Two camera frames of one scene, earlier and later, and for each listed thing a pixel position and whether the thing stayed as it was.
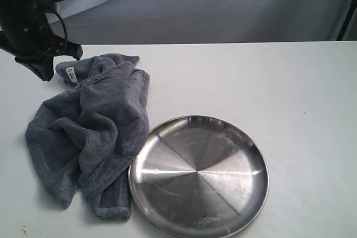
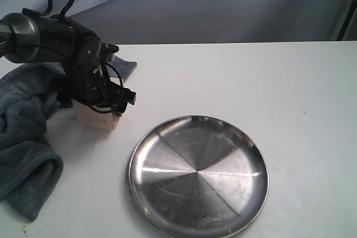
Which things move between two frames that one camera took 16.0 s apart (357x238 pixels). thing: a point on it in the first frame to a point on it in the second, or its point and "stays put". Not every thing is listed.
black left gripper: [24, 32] to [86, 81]
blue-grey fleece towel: [83, 141] to [30, 168]
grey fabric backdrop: [199, 6] stays put
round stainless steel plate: [198, 176] stays put
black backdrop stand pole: [352, 6] stays put
